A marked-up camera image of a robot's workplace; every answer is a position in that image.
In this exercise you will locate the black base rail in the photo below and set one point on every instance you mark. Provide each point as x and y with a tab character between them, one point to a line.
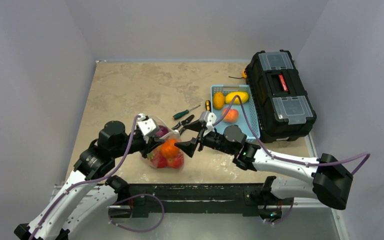
139	200

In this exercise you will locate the green handled screwdriver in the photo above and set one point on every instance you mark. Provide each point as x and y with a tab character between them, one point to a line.
179	115

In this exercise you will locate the black yellow screwdriver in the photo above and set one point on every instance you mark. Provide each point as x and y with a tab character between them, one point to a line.
208	105

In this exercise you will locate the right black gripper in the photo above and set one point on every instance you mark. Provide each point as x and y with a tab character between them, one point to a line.
199	141

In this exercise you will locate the blue plastic basket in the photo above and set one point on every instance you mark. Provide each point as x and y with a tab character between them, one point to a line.
248	119

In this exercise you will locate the yellow mango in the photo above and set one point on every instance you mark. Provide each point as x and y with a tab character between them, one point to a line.
237	97

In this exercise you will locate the black handled pliers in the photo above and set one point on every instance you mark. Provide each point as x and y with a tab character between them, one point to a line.
182	124

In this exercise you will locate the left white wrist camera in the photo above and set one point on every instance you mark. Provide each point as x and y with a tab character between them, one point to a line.
147	125

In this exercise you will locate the yellow black tool behind box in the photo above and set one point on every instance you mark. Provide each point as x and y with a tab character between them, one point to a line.
243	75

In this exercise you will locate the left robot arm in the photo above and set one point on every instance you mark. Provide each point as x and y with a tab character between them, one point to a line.
93	186

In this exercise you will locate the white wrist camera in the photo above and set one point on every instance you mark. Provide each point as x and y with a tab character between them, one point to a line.
147	125
207	120

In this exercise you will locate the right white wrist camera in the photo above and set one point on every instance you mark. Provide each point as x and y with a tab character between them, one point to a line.
207	120

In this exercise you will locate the clear zip top bag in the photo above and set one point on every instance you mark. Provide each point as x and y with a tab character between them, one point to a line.
172	134

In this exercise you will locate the peach fruit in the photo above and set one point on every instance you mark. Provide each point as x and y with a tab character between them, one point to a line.
231	116

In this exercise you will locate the orange small pumpkin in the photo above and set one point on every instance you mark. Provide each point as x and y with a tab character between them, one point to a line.
168	148

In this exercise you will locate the black tool box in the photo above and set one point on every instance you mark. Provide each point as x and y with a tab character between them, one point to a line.
283	108

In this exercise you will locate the yellow lemon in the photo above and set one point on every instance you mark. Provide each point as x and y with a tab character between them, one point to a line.
218	100

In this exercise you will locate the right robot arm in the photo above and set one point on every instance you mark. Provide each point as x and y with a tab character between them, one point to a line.
323	178

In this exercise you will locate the purple eggplant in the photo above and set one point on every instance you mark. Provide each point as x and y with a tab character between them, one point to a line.
163	130

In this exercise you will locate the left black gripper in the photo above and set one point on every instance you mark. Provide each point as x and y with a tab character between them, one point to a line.
153	142

